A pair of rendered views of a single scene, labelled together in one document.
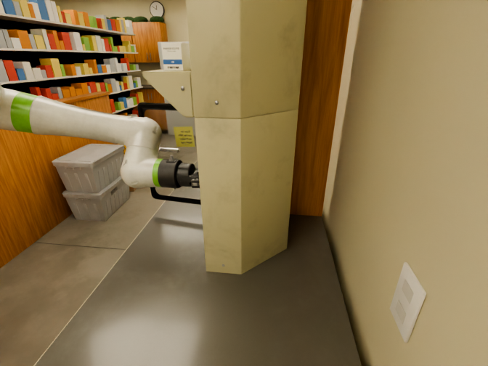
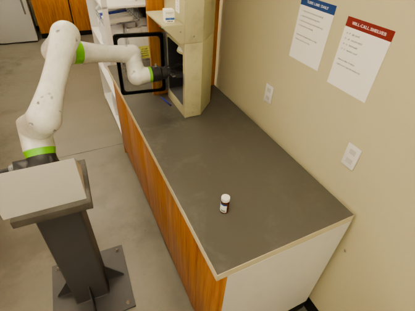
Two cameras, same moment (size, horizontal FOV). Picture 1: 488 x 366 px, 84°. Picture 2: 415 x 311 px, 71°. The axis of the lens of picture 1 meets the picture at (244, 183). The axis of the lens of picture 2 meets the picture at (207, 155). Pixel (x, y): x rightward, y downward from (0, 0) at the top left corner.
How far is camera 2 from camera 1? 125 cm
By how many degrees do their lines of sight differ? 32
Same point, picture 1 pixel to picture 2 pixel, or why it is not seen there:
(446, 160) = (275, 50)
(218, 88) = (195, 30)
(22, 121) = (81, 57)
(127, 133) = (129, 55)
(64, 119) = (100, 52)
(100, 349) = (173, 147)
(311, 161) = not seen: hidden behind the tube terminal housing
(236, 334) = (215, 129)
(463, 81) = (276, 29)
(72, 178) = not seen: outside the picture
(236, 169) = (200, 64)
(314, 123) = not seen: hidden behind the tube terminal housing
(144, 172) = (146, 75)
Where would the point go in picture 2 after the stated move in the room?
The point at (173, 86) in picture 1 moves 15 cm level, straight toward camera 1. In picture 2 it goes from (176, 31) to (197, 39)
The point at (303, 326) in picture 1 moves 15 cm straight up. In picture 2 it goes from (234, 121) to (237, 100)
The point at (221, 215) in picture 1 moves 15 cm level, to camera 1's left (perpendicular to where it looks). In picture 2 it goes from (192, 87) to (170, 92)
